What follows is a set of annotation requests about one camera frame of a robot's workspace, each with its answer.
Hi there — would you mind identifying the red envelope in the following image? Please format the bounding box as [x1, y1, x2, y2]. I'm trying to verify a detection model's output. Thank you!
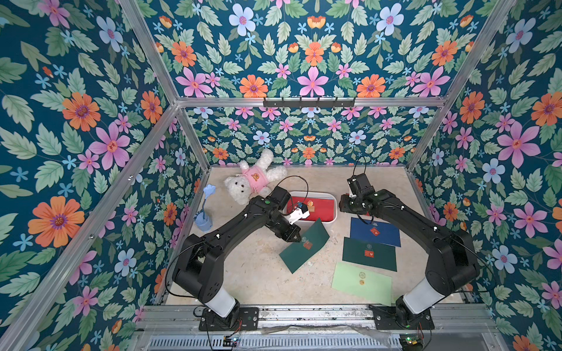
[285, 197, 337, 222]

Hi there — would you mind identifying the white plastic storage box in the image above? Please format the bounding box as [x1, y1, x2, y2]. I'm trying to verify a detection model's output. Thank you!
[284, 190, 338, 224]

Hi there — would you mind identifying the dark green envelope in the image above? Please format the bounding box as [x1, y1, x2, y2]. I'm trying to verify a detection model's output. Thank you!
[280, 219, 329, 273]
[342, 238, 397, 272]

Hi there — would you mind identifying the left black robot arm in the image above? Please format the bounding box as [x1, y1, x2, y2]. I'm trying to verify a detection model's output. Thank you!
[171, 187, 301, 304]

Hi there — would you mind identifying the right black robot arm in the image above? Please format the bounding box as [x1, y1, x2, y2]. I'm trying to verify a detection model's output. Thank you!
[339, 173, 480, 296]

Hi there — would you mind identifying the white teddy bear pink shirt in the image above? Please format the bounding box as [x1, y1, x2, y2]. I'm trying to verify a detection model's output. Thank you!
[224, 149, 288, 205]

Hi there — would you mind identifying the navy blue envelope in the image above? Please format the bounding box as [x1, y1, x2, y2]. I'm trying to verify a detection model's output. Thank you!
[350, 218, 401, 247]

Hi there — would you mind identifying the light green envelope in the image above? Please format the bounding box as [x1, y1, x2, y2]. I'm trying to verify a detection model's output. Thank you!
[332, 262, 393, 306]

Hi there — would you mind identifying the small green circuit board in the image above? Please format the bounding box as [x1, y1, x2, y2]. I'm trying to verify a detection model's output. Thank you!
[399, 334, 424, 351]

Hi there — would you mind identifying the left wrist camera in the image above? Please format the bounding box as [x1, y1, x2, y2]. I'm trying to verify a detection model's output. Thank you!
[285, 203, 310, 225]

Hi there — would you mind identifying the black hook rail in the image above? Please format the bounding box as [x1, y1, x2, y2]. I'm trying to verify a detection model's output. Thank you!
[262, 97, 356, 109]

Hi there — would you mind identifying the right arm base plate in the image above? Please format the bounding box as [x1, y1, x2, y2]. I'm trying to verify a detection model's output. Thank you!
[368, 305, 435, 331]

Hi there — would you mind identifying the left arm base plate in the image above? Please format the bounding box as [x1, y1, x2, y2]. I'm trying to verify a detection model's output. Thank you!
[198, 307, 260, 332]

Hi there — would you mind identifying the aluminium front rail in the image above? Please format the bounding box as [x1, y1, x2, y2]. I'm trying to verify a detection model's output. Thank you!
[136, 304, 499, 333]

